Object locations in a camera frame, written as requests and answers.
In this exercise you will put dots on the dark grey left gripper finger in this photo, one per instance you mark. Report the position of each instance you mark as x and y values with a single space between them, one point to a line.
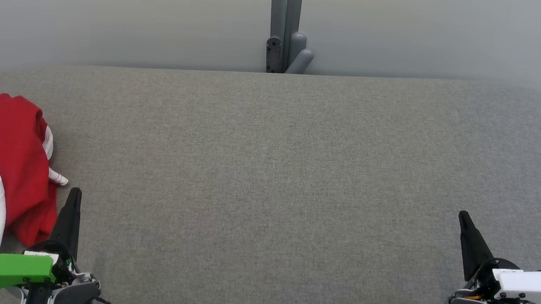
70 216

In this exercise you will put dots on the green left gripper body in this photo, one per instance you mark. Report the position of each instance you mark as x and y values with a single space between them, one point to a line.
1 270

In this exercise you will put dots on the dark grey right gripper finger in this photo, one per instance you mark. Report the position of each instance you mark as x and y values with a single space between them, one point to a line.
472 249

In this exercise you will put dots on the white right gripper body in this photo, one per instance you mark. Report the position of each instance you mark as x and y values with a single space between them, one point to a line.
533 285

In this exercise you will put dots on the red shorts with white band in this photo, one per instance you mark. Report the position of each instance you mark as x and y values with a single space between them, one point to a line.
6 134

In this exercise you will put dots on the grey fabric sofa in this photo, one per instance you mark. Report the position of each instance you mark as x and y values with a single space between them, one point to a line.
268 172

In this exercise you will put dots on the dark grey hinge bracket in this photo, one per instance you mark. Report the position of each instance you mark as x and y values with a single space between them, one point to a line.
273 54

